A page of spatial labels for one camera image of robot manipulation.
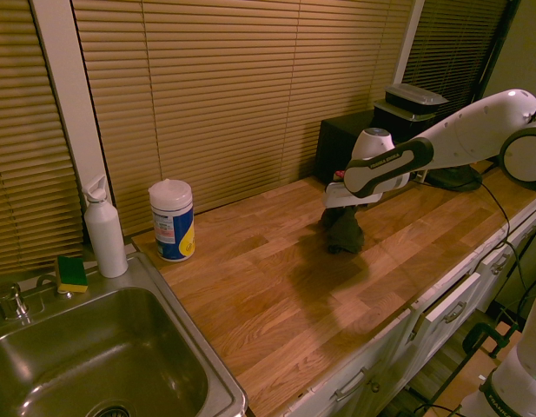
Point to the stainless steel sink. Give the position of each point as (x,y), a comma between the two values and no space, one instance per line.
(98,347)

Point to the green and yellow sponge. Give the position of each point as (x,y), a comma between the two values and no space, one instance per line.
(71,274)

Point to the dark green cloth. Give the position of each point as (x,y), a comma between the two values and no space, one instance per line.
(343,234)

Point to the black lidded food container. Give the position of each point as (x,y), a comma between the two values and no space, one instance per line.
(398,119)
(413,96)

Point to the white disinfecting wipes canister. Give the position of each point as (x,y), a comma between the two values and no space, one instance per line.
(172,221)

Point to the black bar clamp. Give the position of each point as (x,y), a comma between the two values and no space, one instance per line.
(489,336)

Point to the dark camera stand pole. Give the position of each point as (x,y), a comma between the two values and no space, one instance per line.
(498,43)

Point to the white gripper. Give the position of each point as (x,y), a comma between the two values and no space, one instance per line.
(343,194)

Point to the black box speaker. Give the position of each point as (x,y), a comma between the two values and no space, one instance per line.
(337,145)

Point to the white water bottle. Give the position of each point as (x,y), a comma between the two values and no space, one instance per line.
(106,234)

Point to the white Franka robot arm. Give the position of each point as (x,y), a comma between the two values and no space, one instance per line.
(467,130)

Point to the narrow beige window blind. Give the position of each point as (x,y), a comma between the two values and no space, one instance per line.
(24,143)

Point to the white kitchen cabinet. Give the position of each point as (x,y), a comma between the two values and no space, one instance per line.
(380,360)

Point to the dark window blind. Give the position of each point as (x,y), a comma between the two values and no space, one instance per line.
(450,48)

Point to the wide beige window blind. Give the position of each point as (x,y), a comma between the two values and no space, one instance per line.
(233,95)

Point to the white open drawer front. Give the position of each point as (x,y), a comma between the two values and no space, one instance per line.
(452,297)

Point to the black flat stand base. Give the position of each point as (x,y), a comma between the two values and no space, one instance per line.
(452,177)

